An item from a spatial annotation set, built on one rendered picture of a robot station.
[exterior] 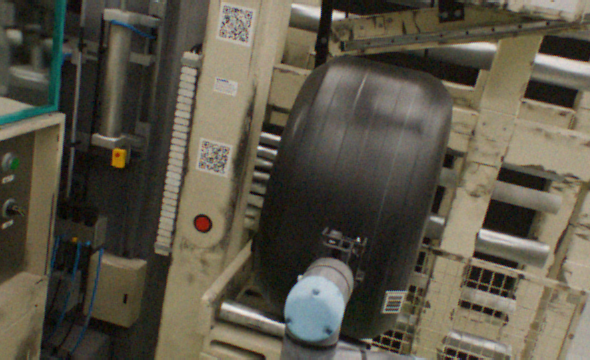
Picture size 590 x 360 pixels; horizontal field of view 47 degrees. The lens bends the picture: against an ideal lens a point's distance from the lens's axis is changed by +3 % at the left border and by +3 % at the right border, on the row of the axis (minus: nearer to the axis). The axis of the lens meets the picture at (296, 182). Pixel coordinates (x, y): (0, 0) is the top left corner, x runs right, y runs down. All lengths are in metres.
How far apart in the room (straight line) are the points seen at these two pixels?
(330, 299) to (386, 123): 0.47
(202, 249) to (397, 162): 0.55
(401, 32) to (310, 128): 0.58
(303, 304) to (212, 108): 0.68
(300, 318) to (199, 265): 0.71
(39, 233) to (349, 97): 0.73
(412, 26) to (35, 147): 0.93
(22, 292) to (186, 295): 0.35
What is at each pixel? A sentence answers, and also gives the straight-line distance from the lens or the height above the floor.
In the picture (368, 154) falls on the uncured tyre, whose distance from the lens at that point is 1.22.
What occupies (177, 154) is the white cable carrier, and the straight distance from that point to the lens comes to 1.52.
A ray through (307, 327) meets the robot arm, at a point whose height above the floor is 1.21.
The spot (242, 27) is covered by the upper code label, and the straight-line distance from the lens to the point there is 1.41.
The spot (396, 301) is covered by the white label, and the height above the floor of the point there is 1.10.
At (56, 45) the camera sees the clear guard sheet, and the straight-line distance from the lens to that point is 1.44.
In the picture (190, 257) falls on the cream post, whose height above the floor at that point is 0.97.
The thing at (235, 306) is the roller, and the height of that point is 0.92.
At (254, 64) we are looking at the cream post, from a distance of 1.41.
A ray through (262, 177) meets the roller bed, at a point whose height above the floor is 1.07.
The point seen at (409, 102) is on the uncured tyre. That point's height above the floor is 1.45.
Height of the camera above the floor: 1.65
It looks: 18 degrees down
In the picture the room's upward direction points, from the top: 12 degrees clockwise
